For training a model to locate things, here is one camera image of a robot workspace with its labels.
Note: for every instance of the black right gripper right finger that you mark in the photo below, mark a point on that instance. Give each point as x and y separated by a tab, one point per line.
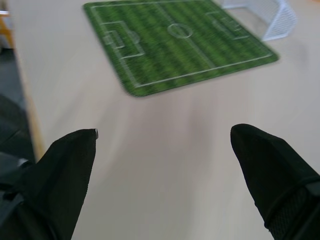
270	175

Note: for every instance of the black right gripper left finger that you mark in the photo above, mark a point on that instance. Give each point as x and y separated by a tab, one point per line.
60	180

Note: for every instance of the white miniature soccer goal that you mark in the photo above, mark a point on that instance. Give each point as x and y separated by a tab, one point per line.
272	17

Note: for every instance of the green soccer field mat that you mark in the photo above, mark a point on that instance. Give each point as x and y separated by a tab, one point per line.
175	45

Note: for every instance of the wooden chair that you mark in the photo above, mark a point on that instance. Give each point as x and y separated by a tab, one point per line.
6	27

